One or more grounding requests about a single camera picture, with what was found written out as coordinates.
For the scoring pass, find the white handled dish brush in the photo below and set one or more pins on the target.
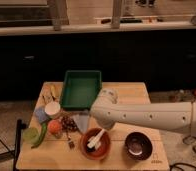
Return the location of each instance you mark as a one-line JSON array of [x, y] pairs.
[[95, 139]]

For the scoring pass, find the red bowl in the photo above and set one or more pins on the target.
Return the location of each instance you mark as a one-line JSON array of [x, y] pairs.
[[95, 153]]

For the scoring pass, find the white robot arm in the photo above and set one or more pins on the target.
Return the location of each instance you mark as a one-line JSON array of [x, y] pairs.
[[109, 108]]

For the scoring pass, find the dark brown bowl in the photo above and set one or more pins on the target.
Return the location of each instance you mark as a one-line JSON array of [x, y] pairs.
[[138, 146]]

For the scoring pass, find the green plastic tray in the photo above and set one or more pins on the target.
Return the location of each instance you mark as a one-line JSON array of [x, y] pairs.
[[80, 89]]

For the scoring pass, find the grey triangular cloth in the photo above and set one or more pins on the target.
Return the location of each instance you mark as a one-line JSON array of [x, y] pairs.
[[82, 121]]

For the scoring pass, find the yellow banana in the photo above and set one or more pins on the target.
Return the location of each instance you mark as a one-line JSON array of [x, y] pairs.
[[53, 92]]

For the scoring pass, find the bunch of dark grapes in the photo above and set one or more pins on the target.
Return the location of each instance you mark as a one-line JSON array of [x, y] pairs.
[[68, 124]]

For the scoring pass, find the white round lid jar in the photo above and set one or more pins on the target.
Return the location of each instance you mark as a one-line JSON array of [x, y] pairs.
[[52, 109]]

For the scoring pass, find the orange fruit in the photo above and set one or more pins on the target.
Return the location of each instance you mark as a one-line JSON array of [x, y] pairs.
[[54, 127]]

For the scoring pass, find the light green cup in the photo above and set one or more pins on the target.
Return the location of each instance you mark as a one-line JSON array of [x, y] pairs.
[[30, 135]]

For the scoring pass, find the black chair frame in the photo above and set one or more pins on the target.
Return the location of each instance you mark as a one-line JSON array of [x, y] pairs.
[[14, 154]]

